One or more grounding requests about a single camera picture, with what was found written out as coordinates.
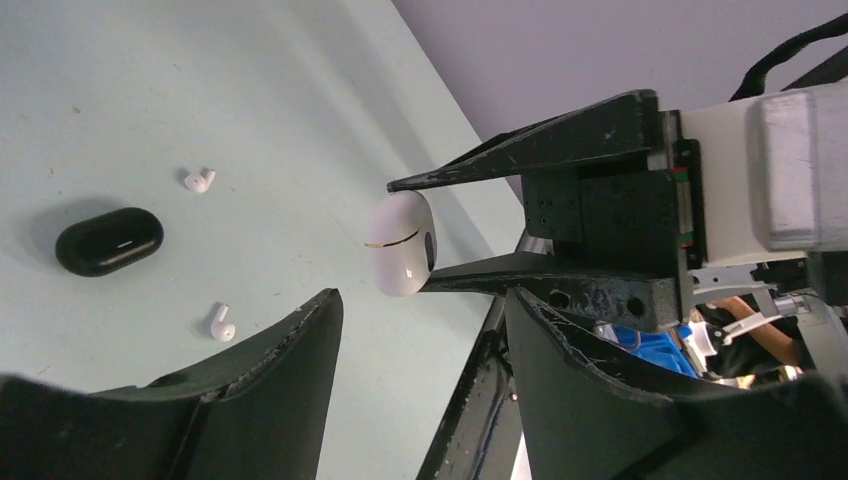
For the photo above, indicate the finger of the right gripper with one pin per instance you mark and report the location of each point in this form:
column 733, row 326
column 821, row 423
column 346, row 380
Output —
column 620, row 127
column 646, row 302

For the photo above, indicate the white earbud near centre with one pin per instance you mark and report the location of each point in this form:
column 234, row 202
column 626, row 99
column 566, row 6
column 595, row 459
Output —
column 220, row 330

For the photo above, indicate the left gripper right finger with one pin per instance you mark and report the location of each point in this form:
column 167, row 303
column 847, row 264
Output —
column 591, row 410

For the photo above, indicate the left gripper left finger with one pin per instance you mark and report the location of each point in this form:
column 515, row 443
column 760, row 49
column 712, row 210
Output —
column 256, row 410

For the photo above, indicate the white earbud charging case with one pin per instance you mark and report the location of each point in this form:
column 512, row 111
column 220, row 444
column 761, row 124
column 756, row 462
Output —
column 402, row 245

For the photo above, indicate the black earbud charging case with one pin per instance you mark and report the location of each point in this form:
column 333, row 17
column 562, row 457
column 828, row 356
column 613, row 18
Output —
column 104, row 244

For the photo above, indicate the white earbud far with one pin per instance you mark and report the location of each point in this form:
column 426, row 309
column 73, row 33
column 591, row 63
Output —
column 199, row 182

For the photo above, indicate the white earbud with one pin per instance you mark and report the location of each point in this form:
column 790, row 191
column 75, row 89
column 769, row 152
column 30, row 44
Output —
column 220, row 330
column 199, row 182

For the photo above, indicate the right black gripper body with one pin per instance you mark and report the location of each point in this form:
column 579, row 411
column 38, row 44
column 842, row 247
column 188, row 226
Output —
column 642, row 214

